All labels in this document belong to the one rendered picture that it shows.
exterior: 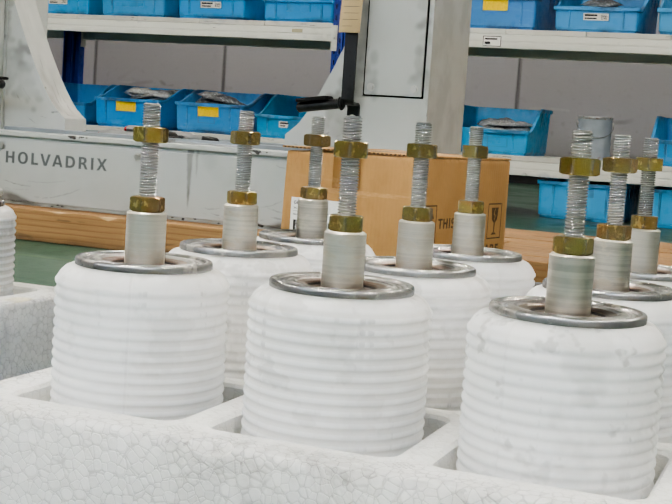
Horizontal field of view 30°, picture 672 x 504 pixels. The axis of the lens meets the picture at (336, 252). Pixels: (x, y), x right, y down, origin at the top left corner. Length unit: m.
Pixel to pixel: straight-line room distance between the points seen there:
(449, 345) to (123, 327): 0.19
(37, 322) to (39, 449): 0.39
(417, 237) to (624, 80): 8.42
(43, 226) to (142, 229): 2.48
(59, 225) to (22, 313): 2.12
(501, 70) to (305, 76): 1.56
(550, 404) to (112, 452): 0.22
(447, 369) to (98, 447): 0.21
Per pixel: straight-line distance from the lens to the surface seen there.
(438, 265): 0.78
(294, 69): 9.88
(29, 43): 3.51
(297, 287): 0.62
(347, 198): 0.64
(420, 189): 0.75
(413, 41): 2.89
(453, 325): 0.73
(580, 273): 0.61
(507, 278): 0.84
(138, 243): 0.69
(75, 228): 3.12
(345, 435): 0.62
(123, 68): 10.60
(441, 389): 0.73
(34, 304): 1.04
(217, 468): 0.61
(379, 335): 0.61
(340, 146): 0.64
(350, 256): 0.64
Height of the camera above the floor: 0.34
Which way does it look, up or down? 6 degrees down
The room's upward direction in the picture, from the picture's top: 4 degrees clockwise
